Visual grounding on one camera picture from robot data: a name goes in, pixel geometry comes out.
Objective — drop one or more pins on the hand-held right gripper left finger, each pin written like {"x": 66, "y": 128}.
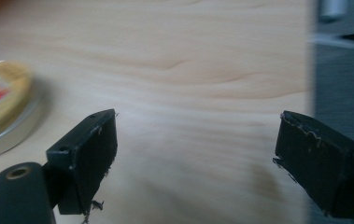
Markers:
{"x": 86, "y": 158}

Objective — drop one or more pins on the grey metal stand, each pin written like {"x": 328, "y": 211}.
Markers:
{"x": 336, "y": 28}

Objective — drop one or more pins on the round yellow tin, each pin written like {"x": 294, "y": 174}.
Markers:
{"x": 2, "y": 105}

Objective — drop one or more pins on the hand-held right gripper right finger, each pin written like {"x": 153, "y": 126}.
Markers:
{"x": 318, "y": 168}

